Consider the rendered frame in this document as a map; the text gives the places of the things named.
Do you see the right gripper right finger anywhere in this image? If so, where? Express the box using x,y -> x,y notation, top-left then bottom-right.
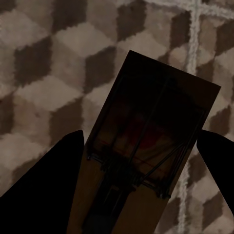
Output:
196,129 -> 234,215

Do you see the mousetrap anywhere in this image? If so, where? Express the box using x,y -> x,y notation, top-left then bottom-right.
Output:
66,50 -> 221,234

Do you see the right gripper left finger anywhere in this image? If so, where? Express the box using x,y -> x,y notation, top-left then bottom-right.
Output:
0,130 -> 85,234

